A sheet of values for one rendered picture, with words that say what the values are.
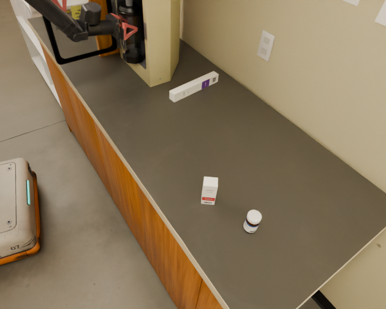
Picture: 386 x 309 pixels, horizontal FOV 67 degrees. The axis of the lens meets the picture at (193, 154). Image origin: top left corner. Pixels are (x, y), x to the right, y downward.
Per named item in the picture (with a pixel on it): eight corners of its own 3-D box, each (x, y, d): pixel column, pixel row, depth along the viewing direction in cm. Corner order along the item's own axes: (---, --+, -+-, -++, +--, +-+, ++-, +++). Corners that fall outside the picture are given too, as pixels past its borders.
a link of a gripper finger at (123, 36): (132, 16, 125) (111, 18, 120) (140, 22, 121) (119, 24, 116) (132, 32, 129) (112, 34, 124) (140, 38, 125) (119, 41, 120)
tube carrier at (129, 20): (138, 49, 142) (135, 2, 127) (149, 58, 136) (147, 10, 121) (118, 54, 137) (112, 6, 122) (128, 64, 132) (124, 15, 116)
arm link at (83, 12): (64, 27, 115) (74, 41, 113) (64, 0, 106) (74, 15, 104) (93, 23, 122) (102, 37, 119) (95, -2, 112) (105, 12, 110)
